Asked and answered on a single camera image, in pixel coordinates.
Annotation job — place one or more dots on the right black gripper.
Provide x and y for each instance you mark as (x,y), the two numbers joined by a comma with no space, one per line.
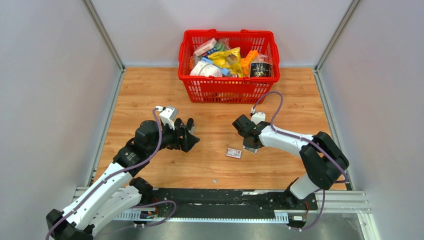
(248,146)

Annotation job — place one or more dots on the aluminium frame rail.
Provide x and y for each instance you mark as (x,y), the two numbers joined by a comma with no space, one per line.
(330,202)

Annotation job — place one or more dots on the orange package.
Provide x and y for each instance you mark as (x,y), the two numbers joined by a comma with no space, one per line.
(246,62)

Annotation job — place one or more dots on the yellow snack bag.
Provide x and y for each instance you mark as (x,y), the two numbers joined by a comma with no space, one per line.
(230,59)

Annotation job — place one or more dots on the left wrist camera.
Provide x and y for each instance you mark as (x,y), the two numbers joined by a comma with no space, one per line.
(168,115)

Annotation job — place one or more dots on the white round package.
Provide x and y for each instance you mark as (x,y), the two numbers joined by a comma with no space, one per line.
(205,69)

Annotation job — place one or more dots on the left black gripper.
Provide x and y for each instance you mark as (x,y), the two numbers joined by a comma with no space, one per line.
(189,140)

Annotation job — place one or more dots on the grey staple strip box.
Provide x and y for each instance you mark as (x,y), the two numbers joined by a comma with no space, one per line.
(250,149)

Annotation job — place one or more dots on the red white staple box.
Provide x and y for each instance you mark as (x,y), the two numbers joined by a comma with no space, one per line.
(233,153)

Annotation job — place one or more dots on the grey and black stapler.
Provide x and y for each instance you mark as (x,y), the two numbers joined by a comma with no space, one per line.
(191,126)

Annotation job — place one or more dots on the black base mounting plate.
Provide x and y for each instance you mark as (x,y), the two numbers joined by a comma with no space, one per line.
(202,203)

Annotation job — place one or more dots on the black can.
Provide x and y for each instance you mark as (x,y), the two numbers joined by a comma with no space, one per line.
(260,69)

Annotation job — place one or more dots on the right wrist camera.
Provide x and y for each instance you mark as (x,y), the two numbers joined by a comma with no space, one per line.
(256,117)

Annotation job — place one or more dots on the white pink box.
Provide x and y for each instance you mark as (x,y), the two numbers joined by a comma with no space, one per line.
(206,48)

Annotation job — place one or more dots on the red plastic shopping basket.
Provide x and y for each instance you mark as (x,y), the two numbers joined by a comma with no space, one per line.
(245,90)

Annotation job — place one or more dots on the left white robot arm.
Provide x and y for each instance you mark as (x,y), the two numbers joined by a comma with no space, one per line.
(119,188)

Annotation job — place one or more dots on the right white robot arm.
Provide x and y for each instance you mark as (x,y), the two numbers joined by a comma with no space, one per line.
(322,159)

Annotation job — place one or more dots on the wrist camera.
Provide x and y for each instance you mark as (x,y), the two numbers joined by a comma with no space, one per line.
(256,117)
(168,115)

